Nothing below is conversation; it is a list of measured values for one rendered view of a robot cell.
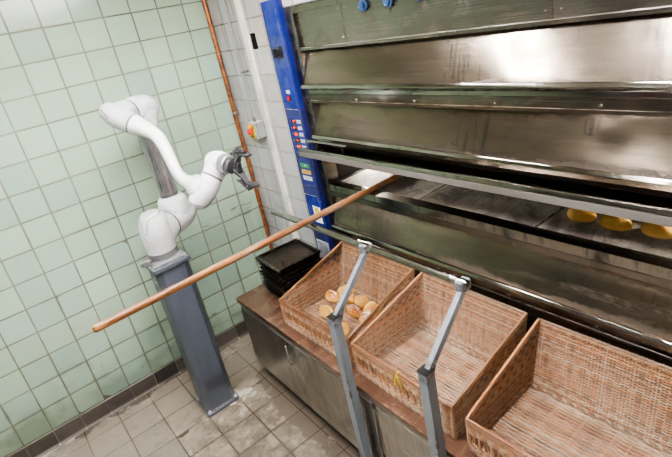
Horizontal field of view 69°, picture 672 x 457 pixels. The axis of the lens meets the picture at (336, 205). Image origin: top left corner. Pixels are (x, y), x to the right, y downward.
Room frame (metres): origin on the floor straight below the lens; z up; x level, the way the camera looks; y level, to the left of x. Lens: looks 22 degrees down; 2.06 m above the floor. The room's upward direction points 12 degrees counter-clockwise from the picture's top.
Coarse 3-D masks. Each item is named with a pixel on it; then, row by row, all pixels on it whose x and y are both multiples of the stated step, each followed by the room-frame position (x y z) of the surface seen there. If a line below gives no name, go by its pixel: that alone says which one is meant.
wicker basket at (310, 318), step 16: (336, 256) 2.44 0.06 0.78; (352, 256) 2.38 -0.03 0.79; (368, 256) 2.28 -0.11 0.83; (320, 272) 2.36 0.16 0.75; (336, 272) 2.42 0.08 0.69; (368, 272) 2.27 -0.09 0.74; (384, 272) 2.17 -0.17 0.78; (400, 272) 2.09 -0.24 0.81; (304, 288) 2.29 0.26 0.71; (336, 288) 2.41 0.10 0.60; (368, 288) 2.25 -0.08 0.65; (384, 288) 2.15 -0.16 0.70; (400, 288) 1.96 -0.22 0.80; (288, 304) 2.13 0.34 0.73; (304, 304) 2.28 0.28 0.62; (320, 304) 2.29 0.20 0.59; (336, 304) 2.27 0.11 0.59; (384, 304) 1.90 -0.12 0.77; (288, 320) 2.16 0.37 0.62; (304, 320) 2.03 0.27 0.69; (320, 320) 2.15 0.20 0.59; (352, 320) 2.09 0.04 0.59; (368, 320) 1.84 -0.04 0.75; (320, 336) 1.94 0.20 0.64; (352, 336) 1.78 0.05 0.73; (352, 352) 1.77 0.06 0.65
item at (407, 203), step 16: (352, 192) 2.37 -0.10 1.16; (384, 192) 2.24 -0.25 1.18; (400, 208) 2.09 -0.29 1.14; (416, 208) 2.00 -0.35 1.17; (432, 208) 1.93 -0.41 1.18; (448, 208) 1.90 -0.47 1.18; (464, 224) 1.78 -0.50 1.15; (480, 224) 1.72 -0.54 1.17; (496, 224) 1.67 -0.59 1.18; (512, 224) 1.64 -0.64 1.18; (528, 240) 1.55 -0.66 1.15; (544, 240) 1.50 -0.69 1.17; (560, 240) 1.46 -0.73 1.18; (576, 240) 1.43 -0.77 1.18; (592, 240) 1.41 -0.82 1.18; (592, 256) 1.36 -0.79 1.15; (608, 256) 1.32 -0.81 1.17; (624, 256) 1.28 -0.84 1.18; (640, 256) 1.27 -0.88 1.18; (656, 256) 1.25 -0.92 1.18; (640, 272) 1.24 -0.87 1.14; (656, 272) 1.20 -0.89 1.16
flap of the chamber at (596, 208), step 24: (384, 168) 1.92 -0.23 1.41; (432, 168) 1.82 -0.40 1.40; (456, 168) 1.79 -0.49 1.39; (504, 192) 1.45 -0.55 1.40; (528, 192) 1.38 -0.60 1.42; (576, 192) 1.34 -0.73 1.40; (600, 192) 1.32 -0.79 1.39; (624, 192) 1.31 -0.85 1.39; (624, 216) 1.15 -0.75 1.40; (648, 216) 1.10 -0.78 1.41
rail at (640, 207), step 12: (336, 156) 2.19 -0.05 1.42; (348, 156) 2.12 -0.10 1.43; (396, 168) 1.86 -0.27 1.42; (408, 168) 1.81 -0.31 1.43; (420, 168) 1.76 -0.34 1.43; (468, 180) 1.57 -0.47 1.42; (480, 180) 1.53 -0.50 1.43; (492, 180) 1.49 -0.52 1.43; (540, 192) 1.35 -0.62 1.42; (552, 192) 1.32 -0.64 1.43; (564, 192) 1.29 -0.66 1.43; (600, 204) 1.20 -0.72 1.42; (612, 204) 1.18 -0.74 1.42; (624, 204) 1.15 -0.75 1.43; (636, 204) 1.13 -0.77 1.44; (648, 204) 1.12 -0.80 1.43
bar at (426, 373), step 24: (288, 216) 2.21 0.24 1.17; (360, 240) 1.79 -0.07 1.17; (360, 264) 1.72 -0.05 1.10; (408, 264) 1.54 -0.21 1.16; (456, 288) 1.35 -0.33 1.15; (336, 312) 1.63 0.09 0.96; (456, 312) 1.32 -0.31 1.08; (336, 336) 1.60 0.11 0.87; (432, 360) 1.24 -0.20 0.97; (432, 384) 1.22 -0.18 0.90; (360, 408) 1.62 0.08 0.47; (432, 408) 1.21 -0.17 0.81; (360, 432) 1.61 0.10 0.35; (432, 432) 1.21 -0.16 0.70; (360, 456) 1.63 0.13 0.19; (432, 456) 1.23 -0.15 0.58
